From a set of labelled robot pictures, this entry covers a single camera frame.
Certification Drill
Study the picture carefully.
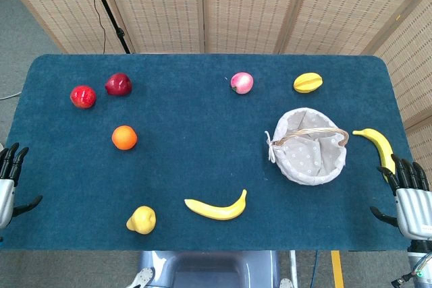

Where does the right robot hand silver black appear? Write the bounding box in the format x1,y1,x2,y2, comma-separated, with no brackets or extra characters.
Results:
369,154,432,241

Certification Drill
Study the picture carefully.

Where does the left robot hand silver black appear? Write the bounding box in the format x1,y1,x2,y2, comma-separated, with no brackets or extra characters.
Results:
0,142,43,230

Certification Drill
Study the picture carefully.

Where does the orange fruit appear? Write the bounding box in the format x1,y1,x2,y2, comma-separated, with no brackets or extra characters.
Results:
111,125,138,151

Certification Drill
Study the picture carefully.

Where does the grey robot base body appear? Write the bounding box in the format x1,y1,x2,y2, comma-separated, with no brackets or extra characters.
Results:
136,250,281,288

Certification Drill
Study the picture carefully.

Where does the wicker basket with cloth liner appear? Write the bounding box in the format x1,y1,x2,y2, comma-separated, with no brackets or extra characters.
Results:
265,107,350,187

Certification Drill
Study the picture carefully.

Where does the yellow banana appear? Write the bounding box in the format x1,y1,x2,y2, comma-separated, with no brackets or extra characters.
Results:
184,189,248,221
352,127,396,183

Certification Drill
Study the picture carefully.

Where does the yellow floor tape strip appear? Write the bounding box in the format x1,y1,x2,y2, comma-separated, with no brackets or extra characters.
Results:
330,250,344,288

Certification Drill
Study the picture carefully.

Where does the red speckled strawberry fruit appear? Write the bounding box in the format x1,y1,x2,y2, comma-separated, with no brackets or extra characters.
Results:
70,85,97,110

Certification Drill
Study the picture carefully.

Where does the white table leg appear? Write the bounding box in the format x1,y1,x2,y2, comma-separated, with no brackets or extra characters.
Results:
289,250,300,282

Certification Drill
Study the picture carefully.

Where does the yellow pear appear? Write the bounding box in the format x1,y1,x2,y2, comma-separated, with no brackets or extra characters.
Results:
126,205,157,235

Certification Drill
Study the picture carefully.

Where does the bamboo folding screen panel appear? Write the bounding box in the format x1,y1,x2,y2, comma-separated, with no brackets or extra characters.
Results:
201,0,306,55
279,0,432,55
92,0,206,55
0,0,136,55
373,0,432,174

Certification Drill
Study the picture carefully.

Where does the dark red apple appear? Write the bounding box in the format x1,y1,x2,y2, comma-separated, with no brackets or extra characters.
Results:
105,72,133,97

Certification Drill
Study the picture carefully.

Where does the yellow starfruit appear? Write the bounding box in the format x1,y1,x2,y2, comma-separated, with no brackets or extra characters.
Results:
292,71,324,94

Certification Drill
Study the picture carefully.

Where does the black tripod pole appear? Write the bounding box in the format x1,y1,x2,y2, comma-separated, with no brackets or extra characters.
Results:
83,0,132,55

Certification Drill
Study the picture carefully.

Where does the blue table cloth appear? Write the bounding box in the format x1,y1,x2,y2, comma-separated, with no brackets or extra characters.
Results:
0,53,419,252

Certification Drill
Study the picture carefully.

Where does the pink peach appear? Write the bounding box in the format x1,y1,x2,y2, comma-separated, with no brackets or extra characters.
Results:
230,71,254,95

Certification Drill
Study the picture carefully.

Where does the blue floor cable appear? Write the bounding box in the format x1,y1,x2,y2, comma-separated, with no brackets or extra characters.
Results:
313,250,320,288

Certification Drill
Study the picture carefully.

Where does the thin black hanging cable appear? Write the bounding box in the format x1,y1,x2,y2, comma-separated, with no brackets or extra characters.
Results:
79,0,107,55

